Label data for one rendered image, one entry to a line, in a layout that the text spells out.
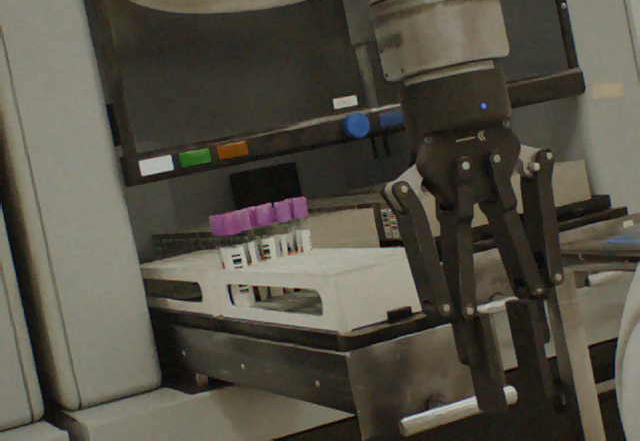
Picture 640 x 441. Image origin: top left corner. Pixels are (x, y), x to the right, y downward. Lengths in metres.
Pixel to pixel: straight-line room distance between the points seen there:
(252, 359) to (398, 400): 0.22
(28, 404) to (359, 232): 0.43
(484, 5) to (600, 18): 0.87
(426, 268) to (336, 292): 0.17
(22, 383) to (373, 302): 0.51
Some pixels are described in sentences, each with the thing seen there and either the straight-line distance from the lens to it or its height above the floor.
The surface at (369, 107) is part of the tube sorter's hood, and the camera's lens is 1.57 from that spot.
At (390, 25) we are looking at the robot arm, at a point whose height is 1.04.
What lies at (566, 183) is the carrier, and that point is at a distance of 1.70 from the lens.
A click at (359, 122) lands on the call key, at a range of 1.54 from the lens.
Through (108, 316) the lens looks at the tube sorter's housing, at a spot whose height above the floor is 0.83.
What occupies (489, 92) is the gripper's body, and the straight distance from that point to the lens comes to 0.91.
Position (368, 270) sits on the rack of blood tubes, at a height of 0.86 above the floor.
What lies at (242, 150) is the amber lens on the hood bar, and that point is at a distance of 1.49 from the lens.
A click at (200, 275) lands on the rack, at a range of 1.37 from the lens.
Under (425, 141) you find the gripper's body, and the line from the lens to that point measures 0.91.
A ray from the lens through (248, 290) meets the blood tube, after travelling 1.28.
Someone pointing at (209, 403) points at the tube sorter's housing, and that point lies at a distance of 1.41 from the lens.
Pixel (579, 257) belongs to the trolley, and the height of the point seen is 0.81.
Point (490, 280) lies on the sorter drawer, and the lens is 1.55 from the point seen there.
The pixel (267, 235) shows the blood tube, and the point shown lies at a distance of 1.31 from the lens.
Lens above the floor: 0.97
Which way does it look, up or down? 3 degrees down
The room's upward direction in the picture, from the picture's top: 11 degrees counter-clockwise
